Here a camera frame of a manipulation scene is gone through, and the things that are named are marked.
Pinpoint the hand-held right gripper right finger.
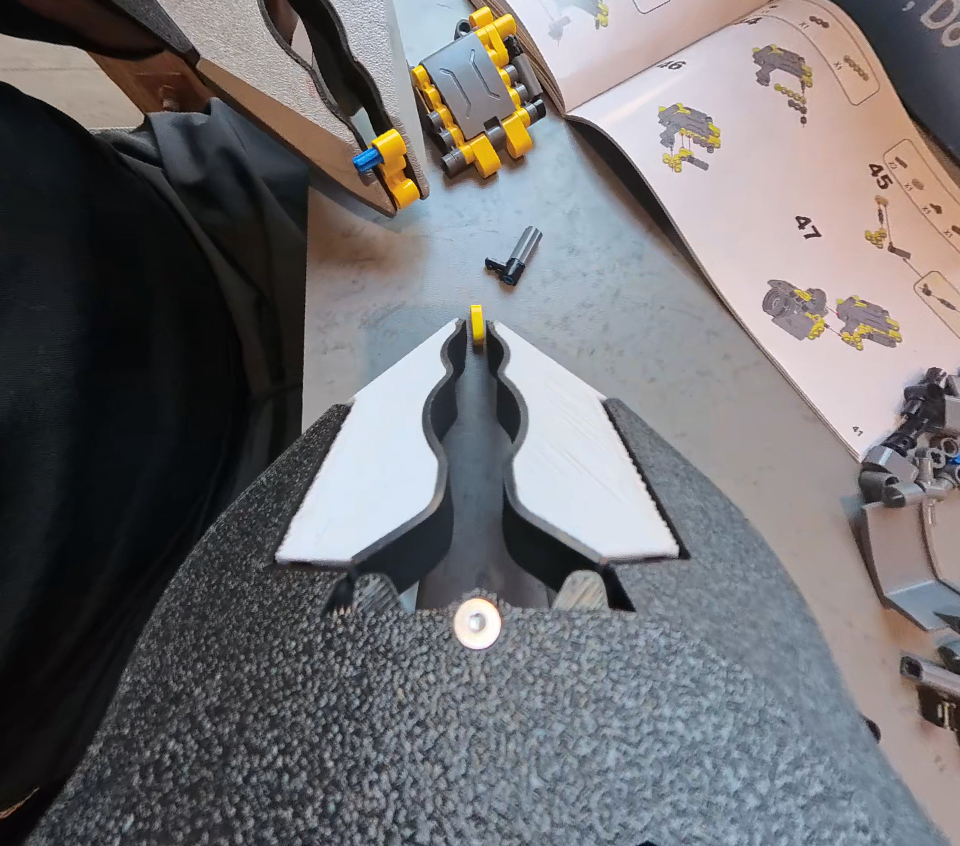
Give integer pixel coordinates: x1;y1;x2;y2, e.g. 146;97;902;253
484;319;682;573

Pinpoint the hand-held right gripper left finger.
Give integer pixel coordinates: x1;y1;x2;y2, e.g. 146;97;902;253
274;318;470;580

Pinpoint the yellow three-hole connector brick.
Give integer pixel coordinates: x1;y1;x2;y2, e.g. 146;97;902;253
371;128;423;211

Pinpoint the grey desk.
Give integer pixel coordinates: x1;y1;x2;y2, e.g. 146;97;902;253
300;0;960;846

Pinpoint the yellow grey brick assembly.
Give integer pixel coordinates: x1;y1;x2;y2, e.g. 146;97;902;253
409;6;546;181

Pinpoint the black grey pin connector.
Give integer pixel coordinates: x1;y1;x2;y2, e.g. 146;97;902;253
483;225;546;286

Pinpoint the person's body in black clothing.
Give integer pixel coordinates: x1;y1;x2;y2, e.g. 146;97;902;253
0;79;310;846

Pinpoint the pile of loose brick pieces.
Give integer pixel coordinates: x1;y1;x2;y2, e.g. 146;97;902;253
846;366;960;749

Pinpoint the open instruction booklet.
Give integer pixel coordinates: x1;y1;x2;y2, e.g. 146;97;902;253
378;0;960;464

